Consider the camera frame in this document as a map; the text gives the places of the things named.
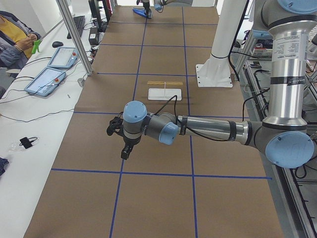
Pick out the black power adapter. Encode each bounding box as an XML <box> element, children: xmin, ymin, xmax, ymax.
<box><xmin>89</xmin><ymin>27</ymin><xmax>100</xmax><ymax>46</ymax></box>

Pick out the lower blue teach pendant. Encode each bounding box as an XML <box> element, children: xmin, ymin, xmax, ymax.
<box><xmin>24</xmin><ymin>67</ymin><xmax>66</xmax><ymax>97</ymax></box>

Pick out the black computer mouse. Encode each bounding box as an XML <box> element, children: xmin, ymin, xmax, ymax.
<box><xmin>52</xmin><ymin>41</ymin><xmax>63</xmax><ymax>48</ymax></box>

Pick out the blue grey towel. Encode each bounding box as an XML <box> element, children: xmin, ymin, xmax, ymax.
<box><xmin>133</xmin><ymin>8</ymin><xmax>152</xmax><ymax>19</ymax></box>

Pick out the upper blue teach pendant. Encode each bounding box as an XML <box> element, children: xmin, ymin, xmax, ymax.
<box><xmin>48</xmin><ymin>47</ymin><xmax>78</xmax><ymax>69</ymax></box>

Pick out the seated person yellow shirt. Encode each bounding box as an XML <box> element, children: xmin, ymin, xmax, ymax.
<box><xmin>0</xmin><ymin>11</ymin><xmax>41</xmax><ymax>69</ymax></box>

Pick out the aluminium frame post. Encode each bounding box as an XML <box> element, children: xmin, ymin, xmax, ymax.
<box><xmin>56</xmin><ymin>0</ymin><xmax>93</xmax><ymax>76</ymax></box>

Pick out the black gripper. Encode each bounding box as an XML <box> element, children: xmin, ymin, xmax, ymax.
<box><xmin>121</xmin><ymin>136</ymin><xmax>140</xmax><ymax>159</ymax></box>

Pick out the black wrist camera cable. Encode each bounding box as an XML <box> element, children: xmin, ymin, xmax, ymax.
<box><xmin>155</xmin><ymin>94</ymin><xmax>250</xmax><ymax>142</ymax></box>

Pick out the small black device with cord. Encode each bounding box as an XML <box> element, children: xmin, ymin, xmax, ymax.
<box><xmin>19</xmin><ymin>136</ymin><xmax>39</xmax><ymax>149</ymax></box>

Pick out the black keyboard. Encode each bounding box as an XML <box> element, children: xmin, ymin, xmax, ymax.
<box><xmin>73</xmin><ymin>15</ymin><xmax>86</xmax><ymax>37</ymax></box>

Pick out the blue teach pendant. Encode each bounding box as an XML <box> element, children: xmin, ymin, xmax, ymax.
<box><xmin>48</xmin><ymin>47</ymin><xmax>78</xmax><ymax>69</ymax></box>
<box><xmin>24</xmin><ymin>67</ymin><xmax>66</xmax><ymax>97</ymax></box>

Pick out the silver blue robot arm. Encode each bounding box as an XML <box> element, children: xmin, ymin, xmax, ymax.
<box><xmin>116</xmin><ymin>0</ymin><xmax>186</xmax><ymax>160</ymax></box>
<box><xmin>119</xmin><ymin>0</ymin><xmax>317</xmax><ymax>168</ymax></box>

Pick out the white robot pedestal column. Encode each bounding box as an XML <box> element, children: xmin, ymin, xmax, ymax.
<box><xmin>196</xmin><ymin>0</ymin><xmax>248</xmax><ymax>88</ymax></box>

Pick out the wooden towel rack white base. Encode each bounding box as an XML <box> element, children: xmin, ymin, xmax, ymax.
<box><xmin>147</xmin><ymin>81</ymin><xmax>183</xmax><ymax>101</ymax></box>

